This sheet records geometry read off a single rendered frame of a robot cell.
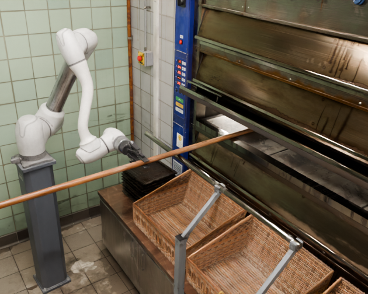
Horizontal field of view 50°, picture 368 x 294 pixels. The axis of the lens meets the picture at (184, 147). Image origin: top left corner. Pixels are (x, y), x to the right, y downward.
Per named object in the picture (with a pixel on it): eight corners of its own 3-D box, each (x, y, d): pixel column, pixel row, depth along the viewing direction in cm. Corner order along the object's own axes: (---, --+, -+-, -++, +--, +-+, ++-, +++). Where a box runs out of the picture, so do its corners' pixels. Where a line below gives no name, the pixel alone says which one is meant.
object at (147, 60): (146, 62, 298) (146, 48, 293) (153, 65, 290) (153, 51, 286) (137, 63, 294) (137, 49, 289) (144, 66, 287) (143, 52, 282)
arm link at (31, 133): (12, 154, 235) (6, 121, 226) (29, 142, 251) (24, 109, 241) (37, 158, 233) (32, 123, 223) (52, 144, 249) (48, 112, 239)
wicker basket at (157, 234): (191, 199, 284) (193, 165, 272) (245, 243, 244) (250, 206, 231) (131, 221, 259) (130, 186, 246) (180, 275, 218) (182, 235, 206)
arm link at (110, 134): (131, 145, 230) (111, 157, 225) (118, 136, 241) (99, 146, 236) (125, 130, 223) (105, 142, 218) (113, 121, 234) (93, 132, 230)
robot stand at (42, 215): (33, 277, 290) (10, 156, 245) (59, 265, 302) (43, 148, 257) (43, 294, 276) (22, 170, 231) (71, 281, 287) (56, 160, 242)
